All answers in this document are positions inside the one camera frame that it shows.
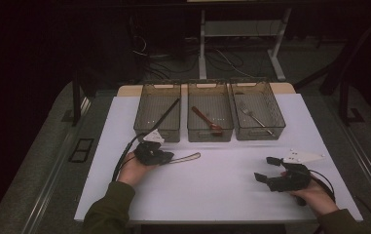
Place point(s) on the black chopstick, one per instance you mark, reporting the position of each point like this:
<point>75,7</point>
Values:
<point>166,113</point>

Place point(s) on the white metal desk frame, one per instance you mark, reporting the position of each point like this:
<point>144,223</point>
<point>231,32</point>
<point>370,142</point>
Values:
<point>243,28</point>

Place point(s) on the silver metal fork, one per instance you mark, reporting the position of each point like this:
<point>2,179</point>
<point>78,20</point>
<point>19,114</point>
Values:
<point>256,119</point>

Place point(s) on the black metal stand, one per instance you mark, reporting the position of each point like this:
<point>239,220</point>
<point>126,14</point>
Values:
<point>344,97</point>

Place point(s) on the white table cover sheet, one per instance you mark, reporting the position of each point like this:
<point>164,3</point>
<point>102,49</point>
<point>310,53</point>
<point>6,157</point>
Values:
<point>212,195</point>

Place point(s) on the person's right hand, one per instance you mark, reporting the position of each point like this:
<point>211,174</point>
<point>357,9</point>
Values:
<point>319,198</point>

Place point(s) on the person's left hand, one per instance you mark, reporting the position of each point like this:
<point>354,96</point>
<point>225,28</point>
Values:
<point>134,172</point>

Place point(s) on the smoky clear plastic bin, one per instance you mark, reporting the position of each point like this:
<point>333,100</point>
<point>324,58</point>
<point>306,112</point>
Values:
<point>215,104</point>
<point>155,110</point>
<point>264,104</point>

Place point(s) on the metal floor rail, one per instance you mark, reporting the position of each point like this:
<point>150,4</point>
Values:
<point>48,185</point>
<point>368,169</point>

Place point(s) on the brown wooden spoon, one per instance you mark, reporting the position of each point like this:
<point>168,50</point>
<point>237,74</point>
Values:
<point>205,119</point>

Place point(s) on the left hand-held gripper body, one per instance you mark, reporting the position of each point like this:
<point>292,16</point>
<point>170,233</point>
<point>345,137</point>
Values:
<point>149,154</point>

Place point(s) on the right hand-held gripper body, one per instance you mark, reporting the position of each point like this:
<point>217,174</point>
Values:
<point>291,180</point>

